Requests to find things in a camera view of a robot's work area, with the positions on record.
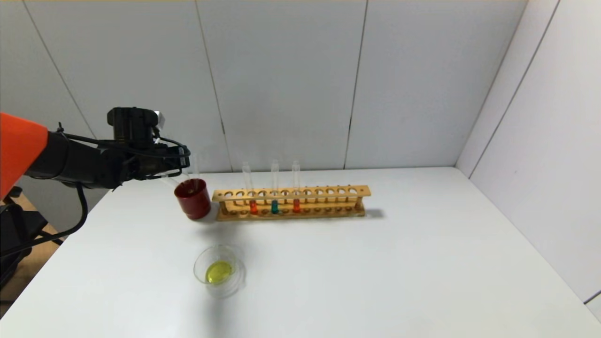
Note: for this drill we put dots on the test tube with red pigment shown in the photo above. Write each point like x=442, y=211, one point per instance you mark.
x=296, y=205

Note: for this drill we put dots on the black office chair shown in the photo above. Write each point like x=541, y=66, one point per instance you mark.
x=19, y=225

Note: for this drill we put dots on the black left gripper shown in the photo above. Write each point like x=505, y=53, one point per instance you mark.
x=182, y=157

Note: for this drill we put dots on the test tube with yellow pigment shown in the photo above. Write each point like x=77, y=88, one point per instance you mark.
x=191, y=188

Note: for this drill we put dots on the dark red cup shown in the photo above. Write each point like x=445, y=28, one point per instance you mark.
x=195, y=206

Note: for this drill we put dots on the test tube with green pigment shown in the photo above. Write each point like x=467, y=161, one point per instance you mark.
x=274, y=207

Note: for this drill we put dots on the test tube with orange-red pigment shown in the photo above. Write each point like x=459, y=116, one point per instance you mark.
x=253, y=207

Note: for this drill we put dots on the empty glass test tube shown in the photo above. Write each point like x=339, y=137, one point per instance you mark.
x=171, y=182
x=198, y=169

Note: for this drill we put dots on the clear glass dish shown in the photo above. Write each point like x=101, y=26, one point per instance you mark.
x=218, y=272

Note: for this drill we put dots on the wooden test tube rack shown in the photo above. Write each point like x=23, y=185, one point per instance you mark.
x=310, y=199

